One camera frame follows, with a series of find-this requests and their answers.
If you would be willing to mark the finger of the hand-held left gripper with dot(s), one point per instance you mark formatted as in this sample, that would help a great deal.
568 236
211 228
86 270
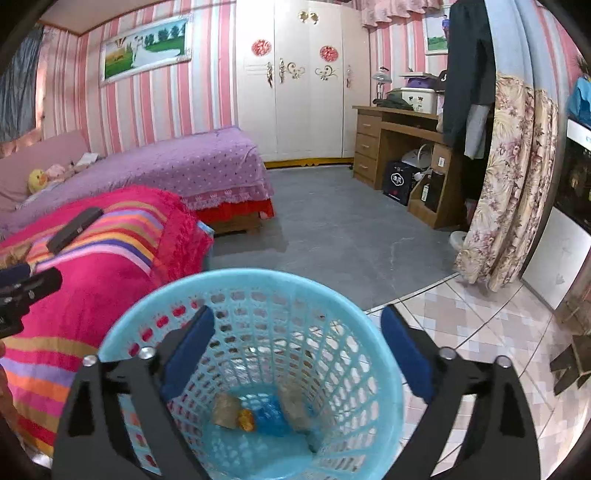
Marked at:
44 284

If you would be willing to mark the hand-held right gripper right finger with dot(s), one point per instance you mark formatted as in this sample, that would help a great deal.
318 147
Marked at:
406 350

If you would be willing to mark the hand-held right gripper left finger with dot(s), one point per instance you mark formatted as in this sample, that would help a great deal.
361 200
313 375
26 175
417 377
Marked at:
189 350

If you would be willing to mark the brown wrapper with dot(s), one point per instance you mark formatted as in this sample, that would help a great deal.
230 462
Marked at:
14 256

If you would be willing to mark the beige paper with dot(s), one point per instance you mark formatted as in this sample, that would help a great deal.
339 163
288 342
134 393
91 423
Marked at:
226 408

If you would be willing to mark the orange peel piece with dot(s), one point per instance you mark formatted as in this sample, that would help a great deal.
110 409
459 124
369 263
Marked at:
245 421

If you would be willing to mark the blue plastic wrapper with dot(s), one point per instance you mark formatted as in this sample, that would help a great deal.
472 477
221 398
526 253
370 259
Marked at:
270 417

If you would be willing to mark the blue plastic mesh basket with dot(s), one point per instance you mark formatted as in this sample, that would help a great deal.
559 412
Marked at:
277 281

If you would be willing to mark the grey paper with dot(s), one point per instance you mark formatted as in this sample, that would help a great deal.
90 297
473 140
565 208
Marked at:
295 406

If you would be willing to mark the pink striped blanket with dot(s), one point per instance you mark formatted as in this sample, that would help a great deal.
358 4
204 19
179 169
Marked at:
92 300

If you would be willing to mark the black remote control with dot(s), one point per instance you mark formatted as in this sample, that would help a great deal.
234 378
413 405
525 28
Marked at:
74 230

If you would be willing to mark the yellow duck plush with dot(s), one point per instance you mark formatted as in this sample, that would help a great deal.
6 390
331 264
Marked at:
37 181

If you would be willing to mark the pink plush toy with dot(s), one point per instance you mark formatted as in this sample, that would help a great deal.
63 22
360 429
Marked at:
60 171

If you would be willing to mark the pink headboard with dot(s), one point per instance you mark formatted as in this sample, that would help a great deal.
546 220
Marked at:
27 154

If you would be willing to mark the white folded cloth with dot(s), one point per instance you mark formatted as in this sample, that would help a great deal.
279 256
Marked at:
87 159

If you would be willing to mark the black bottle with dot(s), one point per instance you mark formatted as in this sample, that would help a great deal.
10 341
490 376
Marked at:
435 191

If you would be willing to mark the small wooden stool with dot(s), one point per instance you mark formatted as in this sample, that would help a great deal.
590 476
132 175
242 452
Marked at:
572 364

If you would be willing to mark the black cardboard box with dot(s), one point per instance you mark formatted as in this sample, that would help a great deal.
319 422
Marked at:
399 183

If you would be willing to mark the bed with purple bedspread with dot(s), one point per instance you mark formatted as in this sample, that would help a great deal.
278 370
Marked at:
184 170

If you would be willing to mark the white glass door cabinet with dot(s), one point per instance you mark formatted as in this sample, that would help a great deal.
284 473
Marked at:
563 249

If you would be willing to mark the white appliance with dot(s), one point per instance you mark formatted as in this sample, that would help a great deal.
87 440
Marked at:
415 161

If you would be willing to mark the floral curtain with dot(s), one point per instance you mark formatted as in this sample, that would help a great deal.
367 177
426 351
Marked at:
508 184

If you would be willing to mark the grey curtain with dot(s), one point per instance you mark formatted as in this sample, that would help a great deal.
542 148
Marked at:
18 87

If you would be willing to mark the wooden desk with drawers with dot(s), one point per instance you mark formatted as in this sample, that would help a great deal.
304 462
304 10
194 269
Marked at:
392 138

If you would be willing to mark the grey hanging shirt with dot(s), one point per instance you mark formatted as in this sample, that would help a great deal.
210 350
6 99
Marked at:
475 134

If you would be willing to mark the dark green cloth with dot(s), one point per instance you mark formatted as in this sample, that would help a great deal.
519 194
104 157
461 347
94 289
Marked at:
392 102

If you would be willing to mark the white storage box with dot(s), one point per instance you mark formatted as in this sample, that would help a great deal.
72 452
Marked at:
422 99

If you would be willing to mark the white wardrobe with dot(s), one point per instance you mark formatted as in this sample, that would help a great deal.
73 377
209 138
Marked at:
300 110

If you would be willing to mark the desk lamp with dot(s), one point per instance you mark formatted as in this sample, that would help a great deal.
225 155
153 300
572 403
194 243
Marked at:
382 81

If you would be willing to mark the black cap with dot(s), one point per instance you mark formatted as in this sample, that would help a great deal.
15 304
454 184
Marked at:
443 79

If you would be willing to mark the black hanging jacket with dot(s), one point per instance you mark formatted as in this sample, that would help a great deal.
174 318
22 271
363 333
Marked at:
468 69

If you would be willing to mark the blue cloth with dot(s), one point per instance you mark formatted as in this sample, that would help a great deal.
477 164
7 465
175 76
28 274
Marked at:
581 101

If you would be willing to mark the red round paper decoration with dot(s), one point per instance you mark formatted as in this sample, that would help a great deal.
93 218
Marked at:
329 53
261 47

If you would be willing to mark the pink curtain valance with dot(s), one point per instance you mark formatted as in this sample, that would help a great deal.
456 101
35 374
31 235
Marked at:
397 11

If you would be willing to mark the framed wall picture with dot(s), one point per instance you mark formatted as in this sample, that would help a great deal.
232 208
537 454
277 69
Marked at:
143 48

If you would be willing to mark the small wall poster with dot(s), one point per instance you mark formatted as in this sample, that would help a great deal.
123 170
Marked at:
436 32

